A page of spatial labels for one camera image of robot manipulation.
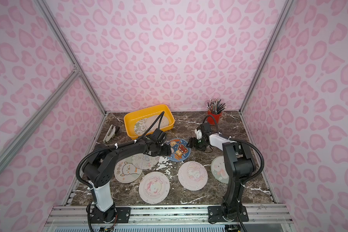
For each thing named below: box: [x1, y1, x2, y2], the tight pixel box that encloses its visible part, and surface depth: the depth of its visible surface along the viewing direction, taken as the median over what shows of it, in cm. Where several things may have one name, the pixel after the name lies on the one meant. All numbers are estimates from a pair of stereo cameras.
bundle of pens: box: [206, 98, 227, 115], surface depth 103 cm
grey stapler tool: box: [102, 124, 120, 144], surface depth 108 cm
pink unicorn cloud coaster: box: [177, 160, 209, 192], surface depth 88 cm
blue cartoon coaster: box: [167, 138, 191, 162], surface depth 99 cm
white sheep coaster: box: [114, 156, 143, 184], surface depth 90 cm
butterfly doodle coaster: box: [131, 153, 160, 170], surface depth 93 cm
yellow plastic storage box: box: [123, 104, 175, 141], surface depth 118 cm
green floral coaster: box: [133, 117, 150, 136], surface depth 112 cm
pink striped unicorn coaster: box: [138, 171, 171, 205], surface depth 84 cm
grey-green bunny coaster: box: [210, 155, 230, 185], surface depth 90 cm
